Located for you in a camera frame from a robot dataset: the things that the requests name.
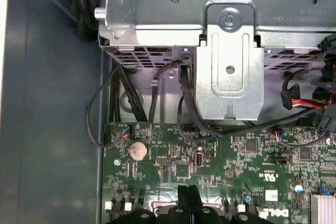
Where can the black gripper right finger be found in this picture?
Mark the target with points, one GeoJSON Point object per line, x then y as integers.
{"type": "Point", "coordinates": [195, 208]}

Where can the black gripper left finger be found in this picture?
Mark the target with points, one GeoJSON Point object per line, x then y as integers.
{"type": "Point", "coordinates": [183, 208]}

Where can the green motherboard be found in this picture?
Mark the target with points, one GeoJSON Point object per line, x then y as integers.
{"type": "Point", "coordinates": [236, 155]}

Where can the silver coin battery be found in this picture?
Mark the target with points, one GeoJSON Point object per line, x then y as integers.
{"type": "Point", "coordinates": [138, 150]}

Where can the silver chipset heatsink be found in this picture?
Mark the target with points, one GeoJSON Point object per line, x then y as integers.
{"type": "Point", "coordinates": [324, 205]}

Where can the silver drive cage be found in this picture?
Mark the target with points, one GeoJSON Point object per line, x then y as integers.
{"type": "Point", "coordinates": [231, 82]}

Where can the black PC case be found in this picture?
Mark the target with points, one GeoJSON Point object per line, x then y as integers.
{"type": "Point", "coordinates": [52, 103]}

